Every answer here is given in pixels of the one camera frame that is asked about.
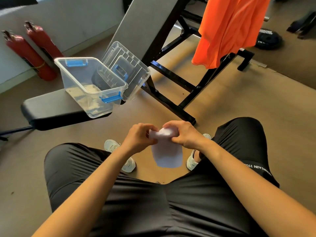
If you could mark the person's left hand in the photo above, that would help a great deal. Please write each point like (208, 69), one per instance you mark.
(137, 139)

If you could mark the person's right hand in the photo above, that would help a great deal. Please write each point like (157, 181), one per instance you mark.
(188, 136)

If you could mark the person's left thumb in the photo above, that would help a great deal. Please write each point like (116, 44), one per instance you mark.
(148, 129)

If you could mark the person's right thumb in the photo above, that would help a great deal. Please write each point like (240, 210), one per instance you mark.
(170, 124)

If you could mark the white sock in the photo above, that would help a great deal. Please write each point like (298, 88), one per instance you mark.
(166, 150)

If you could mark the person's right forearm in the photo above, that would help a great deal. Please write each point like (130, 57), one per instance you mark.
(249, 190)

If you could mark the person's left forearm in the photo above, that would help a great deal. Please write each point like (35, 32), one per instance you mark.
(91, 192)

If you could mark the white left sneaker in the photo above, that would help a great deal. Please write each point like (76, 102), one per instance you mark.
(121, 155)

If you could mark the white sneaker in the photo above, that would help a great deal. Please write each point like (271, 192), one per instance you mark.
(121, 155)
(195, 155)

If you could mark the white right sneaker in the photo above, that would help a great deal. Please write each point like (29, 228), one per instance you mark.
(195, 155)

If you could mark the clear plastic box lid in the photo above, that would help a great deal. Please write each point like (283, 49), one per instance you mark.
(127, 70)

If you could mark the black shorts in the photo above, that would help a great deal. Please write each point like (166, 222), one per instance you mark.
(158, 194)

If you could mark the white socks in box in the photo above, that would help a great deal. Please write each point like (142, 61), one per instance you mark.
(88, 96)

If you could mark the clear plastic storage box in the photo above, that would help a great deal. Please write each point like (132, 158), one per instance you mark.
(92, 85)

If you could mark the black incline weight bench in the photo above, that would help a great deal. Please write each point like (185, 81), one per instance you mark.
(170, 51)

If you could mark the black padded bench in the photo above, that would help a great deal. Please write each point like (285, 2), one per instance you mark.
(56, 109)

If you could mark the orange shirt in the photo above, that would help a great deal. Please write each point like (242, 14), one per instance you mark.
(228, 29)

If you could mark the black weight plate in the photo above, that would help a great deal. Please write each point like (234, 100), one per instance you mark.
(268, 38)

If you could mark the red fire extinguisher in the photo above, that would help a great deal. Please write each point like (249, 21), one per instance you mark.
(27, 55)
(43, 39)

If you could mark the black gym equipment base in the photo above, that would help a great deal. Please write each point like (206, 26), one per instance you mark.
(302, 23)

